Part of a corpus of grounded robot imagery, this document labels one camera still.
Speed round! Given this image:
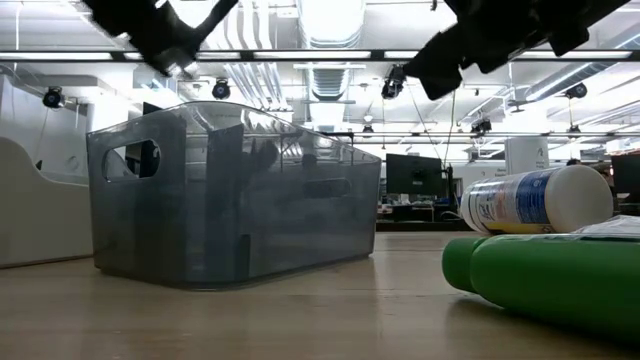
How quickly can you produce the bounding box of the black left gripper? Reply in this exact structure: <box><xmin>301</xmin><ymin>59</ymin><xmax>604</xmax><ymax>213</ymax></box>
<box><xmin>82</xmin><ymin>0</ymin><xmax>240</xmax><ymax>77</ymax></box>

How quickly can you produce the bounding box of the cotton balls bag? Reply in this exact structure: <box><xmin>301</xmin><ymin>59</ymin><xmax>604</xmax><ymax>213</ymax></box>
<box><xmin>572</xmin><ymin>214</ymin><xmax>640</xmax><ymax>236</ymax></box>

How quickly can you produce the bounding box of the green travel bottle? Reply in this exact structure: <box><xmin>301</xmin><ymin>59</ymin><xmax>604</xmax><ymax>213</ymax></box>
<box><xmin>441</xmin><ymin>232</ymin><xmax>640</xmax><ymax>346</ymax></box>

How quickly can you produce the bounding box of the white pillar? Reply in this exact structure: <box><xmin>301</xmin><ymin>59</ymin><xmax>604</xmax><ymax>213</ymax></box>
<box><xmin>504</xmin><ymin>137</ymin><xmax>551</xmax><ymax>175</ymax></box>

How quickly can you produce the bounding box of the black computer monitor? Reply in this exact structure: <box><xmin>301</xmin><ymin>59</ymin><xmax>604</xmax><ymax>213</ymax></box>
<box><xmin>384</xmin><ymin>152</ymin><xmax>446</xmax><ymax>197</ymax></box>
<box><xmin>610</xmin><ymin>152</ymin><xmax>640</xmax><ymax>195</ymax></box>

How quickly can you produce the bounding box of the white wipes canister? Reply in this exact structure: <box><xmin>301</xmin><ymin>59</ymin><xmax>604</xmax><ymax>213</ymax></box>
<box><xmin>458</xmin><ymin>163</ymin><xmax>615</xmax><ymax>236</ymax></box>

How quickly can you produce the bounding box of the black desk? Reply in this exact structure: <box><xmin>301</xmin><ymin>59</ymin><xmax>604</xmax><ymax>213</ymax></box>
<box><xmin>375</xmin><ymin>194</ymin><xmax>466</xmax><ymax>232</ymax></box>

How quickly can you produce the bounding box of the large smoky grey bin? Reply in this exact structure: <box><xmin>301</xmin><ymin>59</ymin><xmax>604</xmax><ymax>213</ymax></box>
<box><xmin>85</xmin><ymin>99</ymin><xmax>383</xmax><ymax>291</ymax></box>

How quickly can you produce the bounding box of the clear frosted plastic bin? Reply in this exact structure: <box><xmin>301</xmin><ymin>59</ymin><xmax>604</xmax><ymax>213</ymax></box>
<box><xmin>0</xmin><ymin>135</ymin><xmax>95</xmax><ymax>270</ymax></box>

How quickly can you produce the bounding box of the black metal frame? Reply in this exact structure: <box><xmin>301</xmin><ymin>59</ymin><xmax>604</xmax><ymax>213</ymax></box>
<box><xmin>0</xmin><ymin>48</ymin><xmax>640</xmax><ymax>64</ymax></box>

